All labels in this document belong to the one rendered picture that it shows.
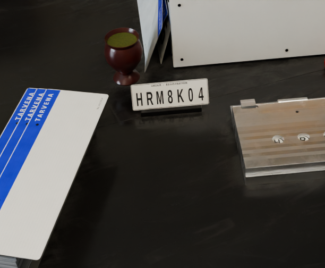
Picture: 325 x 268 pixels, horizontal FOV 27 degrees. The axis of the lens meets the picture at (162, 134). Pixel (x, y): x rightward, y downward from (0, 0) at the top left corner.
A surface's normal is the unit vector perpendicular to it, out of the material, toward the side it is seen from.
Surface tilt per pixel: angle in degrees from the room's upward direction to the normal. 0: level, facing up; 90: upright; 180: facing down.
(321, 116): 0
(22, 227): 0
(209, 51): 90
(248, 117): 0
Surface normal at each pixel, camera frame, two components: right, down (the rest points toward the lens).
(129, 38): -0.06, -0.73
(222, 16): 0.07, 0.68
